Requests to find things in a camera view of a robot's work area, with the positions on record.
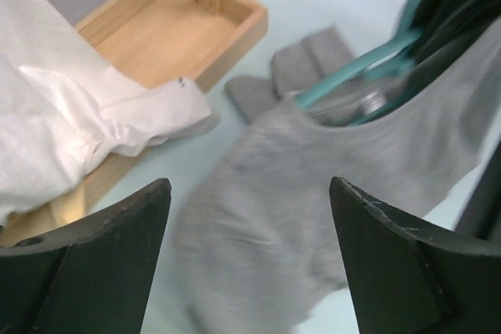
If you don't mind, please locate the wooden clothes rack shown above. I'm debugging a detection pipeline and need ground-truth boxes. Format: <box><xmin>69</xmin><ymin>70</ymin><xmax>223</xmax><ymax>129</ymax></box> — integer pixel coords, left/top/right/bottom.
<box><xmin>0</xmin><ymin>0</ymin><xmax>269</xmax><ymax>249</ymax></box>

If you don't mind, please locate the green and white raglan shirt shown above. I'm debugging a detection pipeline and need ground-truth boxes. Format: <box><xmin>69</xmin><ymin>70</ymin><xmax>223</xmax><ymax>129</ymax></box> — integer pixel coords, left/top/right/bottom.
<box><xmin>1</xmin><ymin>0</ymin><xmax>219</xmax><ymax>223</ymax></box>

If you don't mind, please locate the cream yellow t-shirt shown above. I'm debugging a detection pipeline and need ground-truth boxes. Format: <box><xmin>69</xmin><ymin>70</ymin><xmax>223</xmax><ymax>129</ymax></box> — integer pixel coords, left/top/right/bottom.
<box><xmin>8</xmin><ymin>184</ymin><xmax>86</xmax><ymax>225</ymax></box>

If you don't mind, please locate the teal hanger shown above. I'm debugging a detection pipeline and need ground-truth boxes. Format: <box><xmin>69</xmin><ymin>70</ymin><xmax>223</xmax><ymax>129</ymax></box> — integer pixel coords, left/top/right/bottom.
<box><xmin>294</xmin><ymin>0</ymin><xmax>441</xmax><ymax>110</ymax></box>

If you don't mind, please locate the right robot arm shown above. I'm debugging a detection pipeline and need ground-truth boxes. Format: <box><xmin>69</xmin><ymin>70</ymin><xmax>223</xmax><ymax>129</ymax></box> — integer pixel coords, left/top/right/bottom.
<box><xmin>409</xmin><ymin>0</ymin><xmax>500</xmax><ymax>242</ymax></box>

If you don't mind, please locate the grey t-shirt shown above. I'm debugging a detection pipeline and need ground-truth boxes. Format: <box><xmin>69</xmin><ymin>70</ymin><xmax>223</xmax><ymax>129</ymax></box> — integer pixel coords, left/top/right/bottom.
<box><xmin>173</xmin><ymin>22</ymin><xmax>500</xmax><ymax>333</ymax></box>

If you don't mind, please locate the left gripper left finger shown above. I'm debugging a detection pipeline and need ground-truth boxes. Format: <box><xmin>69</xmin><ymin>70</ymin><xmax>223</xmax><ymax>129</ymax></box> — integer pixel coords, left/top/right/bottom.
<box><xmin>1</xmin><ymin>178</ymin><xmax>171</xmax><ymax>334</ymax></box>

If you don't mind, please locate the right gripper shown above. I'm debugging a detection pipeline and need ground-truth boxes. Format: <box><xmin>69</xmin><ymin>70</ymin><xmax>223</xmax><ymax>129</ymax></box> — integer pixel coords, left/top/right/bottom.
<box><xmin>406</xmin><ymin>0</ymin><xmax>500</xmax><ymax>65</ymax></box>

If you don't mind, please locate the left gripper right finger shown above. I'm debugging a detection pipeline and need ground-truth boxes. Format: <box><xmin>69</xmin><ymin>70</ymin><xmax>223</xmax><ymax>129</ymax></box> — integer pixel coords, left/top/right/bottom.
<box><xmin>330</xmin><ymin>177</ymin><xmax>500</xmax><ymax>334</ymax></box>

